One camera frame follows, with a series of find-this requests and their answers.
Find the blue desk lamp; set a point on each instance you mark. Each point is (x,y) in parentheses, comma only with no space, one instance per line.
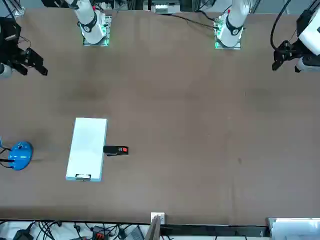
(21,156)

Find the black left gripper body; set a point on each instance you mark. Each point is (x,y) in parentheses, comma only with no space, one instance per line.
(296,51)

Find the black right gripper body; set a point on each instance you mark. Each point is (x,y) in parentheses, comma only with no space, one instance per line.
(13,56)

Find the white paper sheet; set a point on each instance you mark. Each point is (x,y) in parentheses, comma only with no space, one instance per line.
(87,147)

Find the black stapler with red label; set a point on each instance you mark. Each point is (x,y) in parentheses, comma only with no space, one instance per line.
(112,149)

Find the black and orange power strip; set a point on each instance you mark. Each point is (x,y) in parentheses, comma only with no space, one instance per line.
(100,233)

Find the aluminium camera post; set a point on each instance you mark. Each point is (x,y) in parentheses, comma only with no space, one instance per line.
(156,220)

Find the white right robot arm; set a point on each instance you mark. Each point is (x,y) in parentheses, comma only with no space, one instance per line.
(92,32)

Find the metal tray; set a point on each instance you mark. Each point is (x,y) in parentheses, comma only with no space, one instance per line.
(292,228)

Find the large black power adapter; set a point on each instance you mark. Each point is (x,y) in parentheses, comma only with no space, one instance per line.
(23,235)

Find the light blue clipboard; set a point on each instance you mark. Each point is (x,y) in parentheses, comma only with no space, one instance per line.
(70,178)

